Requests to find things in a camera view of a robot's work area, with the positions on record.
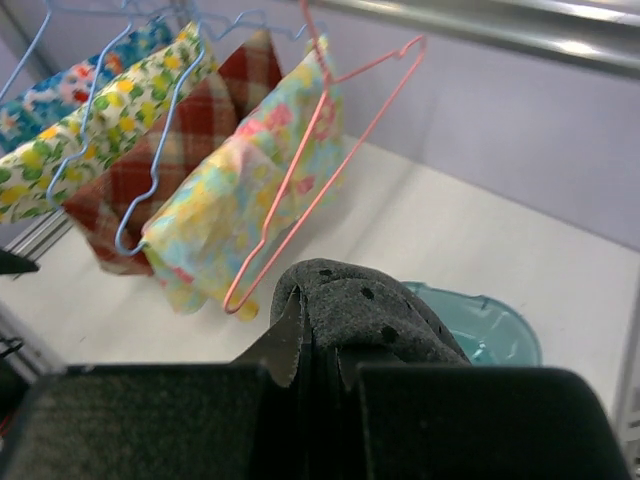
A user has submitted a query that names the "lemon print skirt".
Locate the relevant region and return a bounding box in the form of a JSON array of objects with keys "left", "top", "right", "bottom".
[{"left": 1, "top": 22, "right": 217, "bottom": 224}]

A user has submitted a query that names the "blue floral skirt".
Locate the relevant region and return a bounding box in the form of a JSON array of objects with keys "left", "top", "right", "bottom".
[{"left": 1, "top": 17, "right": 173, "bottom": 153}]

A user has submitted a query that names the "pink wire hanger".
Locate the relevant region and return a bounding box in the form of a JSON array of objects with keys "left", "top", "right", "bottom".
[{"left": 223, "top": 1, "right": 427, "bottom": 314}]

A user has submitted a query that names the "teal plastic basin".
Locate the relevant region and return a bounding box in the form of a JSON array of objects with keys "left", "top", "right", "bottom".
[{"left": 405, "top": 281, "right": 543, "bottom": 367}]

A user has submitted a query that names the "red plaid skirt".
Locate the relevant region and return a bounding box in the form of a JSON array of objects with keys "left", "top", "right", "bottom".
[{"left": 63, "top": 30, "right": 282, "bottom": 276}]

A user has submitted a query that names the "light blue wire hanger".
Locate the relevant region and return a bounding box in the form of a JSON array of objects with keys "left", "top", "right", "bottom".
[
  {"left": 114, "top": 9, "right": 326, "bottom": 257},
  {"left": 1, "top": 1, "right": 180, "bottom": 101},
  {"left": 43, "top": 19, "right": 216, "bottom": 209}
]

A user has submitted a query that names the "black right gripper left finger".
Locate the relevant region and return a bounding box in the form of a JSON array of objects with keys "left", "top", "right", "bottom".
[{"left": 1, "top": 290, "right": 306, "bottom": 479}]

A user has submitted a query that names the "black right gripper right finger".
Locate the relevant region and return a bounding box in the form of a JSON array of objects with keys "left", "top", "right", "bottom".
[{"left": 338, "top": 350, "right": 631, "bottom": 479}]

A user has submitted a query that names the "pastel floral skirt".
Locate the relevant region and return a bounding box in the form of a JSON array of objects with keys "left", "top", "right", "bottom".
[{"left": 140, "top": 42, "right": 344, "bottom": 314}]

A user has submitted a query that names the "aluminium hanging rail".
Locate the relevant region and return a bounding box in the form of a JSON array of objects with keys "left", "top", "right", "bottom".
[{"left": 310, "top": 0, "right": 639, "bottom": 80}]

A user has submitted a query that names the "dark grey dotted skirt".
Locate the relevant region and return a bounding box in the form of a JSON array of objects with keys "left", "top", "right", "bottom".
[{"left": 270, "top": 258, "right": 470, "bottom": 365}]

